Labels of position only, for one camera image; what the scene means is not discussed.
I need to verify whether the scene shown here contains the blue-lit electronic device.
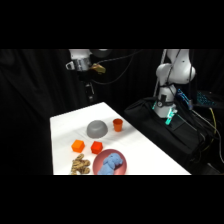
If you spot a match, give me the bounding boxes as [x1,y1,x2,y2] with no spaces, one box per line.
[195,90,219,108]

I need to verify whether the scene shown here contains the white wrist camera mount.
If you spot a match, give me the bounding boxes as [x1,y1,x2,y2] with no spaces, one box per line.
[65,61,77,71]

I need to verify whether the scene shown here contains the blue plush toy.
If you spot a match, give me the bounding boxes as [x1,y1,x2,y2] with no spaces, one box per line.
[96,152,125,176]

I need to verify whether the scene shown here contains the orange plastic cup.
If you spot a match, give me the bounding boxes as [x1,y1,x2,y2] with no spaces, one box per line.
[112,118,124,133]

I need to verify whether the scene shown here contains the grey upturned bowl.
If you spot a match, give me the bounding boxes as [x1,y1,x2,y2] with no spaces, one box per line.
[86,119,108,139]

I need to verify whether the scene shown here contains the orange cube block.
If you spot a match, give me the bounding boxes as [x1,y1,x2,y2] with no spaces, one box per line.
[71,139,86,153]

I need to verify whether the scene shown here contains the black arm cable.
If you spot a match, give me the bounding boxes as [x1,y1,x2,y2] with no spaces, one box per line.
[90,49,145,86]

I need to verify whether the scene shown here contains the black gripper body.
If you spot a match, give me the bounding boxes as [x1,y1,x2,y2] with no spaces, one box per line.
[77,69,96,95]

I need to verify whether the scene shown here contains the green status light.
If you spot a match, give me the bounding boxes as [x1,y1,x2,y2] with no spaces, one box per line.
[165,108,177,126]

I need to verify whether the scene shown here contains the black curtain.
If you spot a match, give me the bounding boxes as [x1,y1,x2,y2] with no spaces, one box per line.
[0,49,224,176]

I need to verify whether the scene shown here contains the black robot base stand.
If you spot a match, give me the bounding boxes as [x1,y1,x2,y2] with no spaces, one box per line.
[123,97,205,169]

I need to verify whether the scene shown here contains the pink round plate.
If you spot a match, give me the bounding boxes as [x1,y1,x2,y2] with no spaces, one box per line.
[92,148,129,176]

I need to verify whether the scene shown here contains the red-orange cube block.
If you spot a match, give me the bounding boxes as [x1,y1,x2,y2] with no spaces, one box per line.
[90,140,104,155]

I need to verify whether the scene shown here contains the yellow cable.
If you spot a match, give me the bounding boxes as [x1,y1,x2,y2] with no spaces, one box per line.
[199,107,218,151]

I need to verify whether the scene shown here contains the tan braided rope toy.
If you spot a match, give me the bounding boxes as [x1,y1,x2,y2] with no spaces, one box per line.
[69,153,92,176]

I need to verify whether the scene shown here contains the tan wrist camera box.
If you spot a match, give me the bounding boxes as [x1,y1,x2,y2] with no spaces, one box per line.
[91,63,107,75]

